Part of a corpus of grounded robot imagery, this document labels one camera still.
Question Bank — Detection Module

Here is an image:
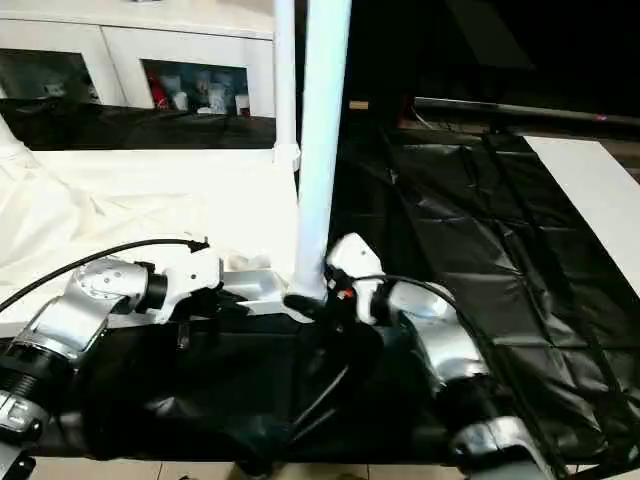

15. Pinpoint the long black pole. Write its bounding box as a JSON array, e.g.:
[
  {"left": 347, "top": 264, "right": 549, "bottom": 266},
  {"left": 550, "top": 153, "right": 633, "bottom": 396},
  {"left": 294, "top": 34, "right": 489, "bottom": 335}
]
[{"left": 414, "top": 97, "right": 640, "bottom": 129}]

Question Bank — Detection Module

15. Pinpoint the black table mat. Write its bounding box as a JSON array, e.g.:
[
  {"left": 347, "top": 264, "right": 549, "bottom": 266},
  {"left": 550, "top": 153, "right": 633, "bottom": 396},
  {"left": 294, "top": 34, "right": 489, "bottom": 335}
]
[{"left": 0, "top": 97, "right": 640, "bottom": 474}]

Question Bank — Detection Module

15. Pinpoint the white patterned figure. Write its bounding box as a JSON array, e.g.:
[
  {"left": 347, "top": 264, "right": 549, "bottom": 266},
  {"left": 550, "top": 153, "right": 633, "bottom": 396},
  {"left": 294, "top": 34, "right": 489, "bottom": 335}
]
[{"left": 203, "top": 74, "right": 229, "bottom": 114}]

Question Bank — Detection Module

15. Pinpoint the red white bottle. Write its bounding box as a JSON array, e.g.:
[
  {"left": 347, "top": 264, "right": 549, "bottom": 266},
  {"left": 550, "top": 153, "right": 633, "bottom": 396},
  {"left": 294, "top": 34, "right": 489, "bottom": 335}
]
[{"left": 149, "top": 69, "right": 170, "bottom": 109}]

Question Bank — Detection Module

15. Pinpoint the white glass-door cabinet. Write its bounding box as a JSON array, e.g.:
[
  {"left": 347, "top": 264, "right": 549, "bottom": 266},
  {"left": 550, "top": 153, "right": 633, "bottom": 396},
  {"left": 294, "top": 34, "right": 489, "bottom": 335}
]
[{"left": 0, "top": 0, "right": 279, "bottom": 119}]

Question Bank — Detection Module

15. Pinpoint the black fabric covered furniture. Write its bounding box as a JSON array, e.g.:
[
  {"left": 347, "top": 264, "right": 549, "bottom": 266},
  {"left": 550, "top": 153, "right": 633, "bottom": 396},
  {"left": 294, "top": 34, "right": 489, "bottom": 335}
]
[{"left": 344, "top": 0, "right": 640, "bottom": 126}]

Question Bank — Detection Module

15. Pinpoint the white plastic table top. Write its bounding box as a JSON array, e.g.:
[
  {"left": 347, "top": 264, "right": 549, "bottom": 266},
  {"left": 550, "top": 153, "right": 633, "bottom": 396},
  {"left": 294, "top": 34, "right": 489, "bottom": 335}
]
[{"left": 0, "top": 144, "right": 331, "bottom": 341}]

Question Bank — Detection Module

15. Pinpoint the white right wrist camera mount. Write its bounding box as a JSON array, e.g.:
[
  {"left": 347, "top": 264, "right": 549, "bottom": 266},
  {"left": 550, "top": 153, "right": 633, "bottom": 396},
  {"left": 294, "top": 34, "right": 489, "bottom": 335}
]
[{"left": 324, "top": 232, "right": 386, "bottom": 324}]

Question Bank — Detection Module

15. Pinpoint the white plastic table leg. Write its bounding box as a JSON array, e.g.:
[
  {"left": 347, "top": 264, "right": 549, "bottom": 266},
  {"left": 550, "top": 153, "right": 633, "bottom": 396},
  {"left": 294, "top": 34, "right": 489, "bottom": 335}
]
[
  {"left": 272, "top": 0, "right": 304, "bottom": 171},
  {"left": 292, "top": 0, "right": 354, "bottom": 301},
  {"left": 0, "top": 117, "right": 24, "bottom": 156}
]

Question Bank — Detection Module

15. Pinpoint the white flat board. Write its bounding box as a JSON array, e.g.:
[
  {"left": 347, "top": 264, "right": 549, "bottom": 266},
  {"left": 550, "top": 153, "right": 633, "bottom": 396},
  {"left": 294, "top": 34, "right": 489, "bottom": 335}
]
[{"left": 522, "top": 134, "right": 640, "bottom": 296}]

